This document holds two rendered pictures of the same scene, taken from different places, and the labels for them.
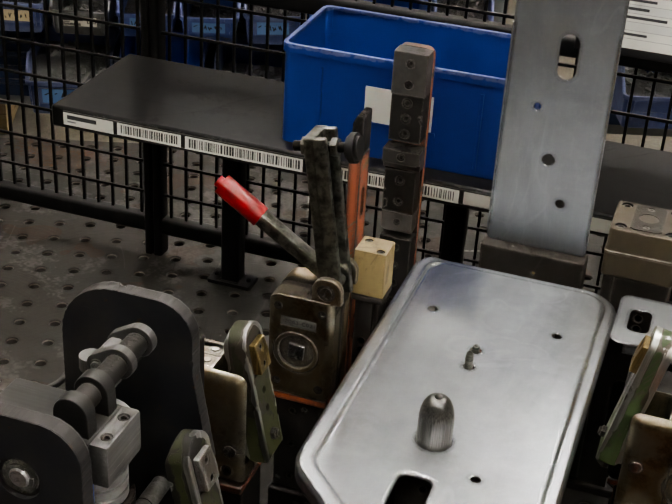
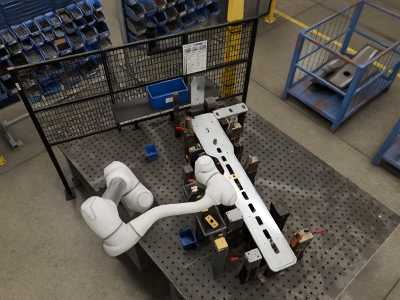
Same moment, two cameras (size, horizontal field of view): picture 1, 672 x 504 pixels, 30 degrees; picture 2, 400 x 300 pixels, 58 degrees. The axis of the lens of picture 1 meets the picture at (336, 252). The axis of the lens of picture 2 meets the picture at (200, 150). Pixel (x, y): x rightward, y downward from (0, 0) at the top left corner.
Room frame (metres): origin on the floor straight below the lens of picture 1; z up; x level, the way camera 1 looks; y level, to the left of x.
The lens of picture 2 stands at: (-0.39, 1.17, 3.07)
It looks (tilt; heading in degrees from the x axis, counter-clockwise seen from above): 50 degrees down; 319
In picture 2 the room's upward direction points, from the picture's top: 2 degrees clockwise
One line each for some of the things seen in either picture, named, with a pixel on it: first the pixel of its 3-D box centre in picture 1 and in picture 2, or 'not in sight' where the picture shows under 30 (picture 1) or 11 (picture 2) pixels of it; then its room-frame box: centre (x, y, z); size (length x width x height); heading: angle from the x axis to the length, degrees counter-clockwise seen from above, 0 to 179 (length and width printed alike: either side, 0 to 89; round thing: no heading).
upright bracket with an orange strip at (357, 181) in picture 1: (347, 323); (185, 132); (1.15, -0.02, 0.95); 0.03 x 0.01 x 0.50; 162
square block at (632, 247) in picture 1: (622, 354); (209, 115); (1.23, -0.34, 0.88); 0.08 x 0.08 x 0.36; 72
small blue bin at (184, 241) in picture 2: not in sight; (187, 239); (0.50, 0.49, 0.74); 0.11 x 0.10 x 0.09; 162
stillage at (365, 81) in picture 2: not in sight; (347, 64); (1.15, -2.47, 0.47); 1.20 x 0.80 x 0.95; 91
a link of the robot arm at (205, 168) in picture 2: not in sight; (206, 170); (0.44, 0.40, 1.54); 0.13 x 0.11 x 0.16; 179
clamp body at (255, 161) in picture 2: not in sight; (249, 173); (0.57, -0.18, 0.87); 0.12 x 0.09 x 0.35; 72
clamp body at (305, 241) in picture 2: not in sight; (297, 247); (-0.05, 0.01, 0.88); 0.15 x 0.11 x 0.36; 72
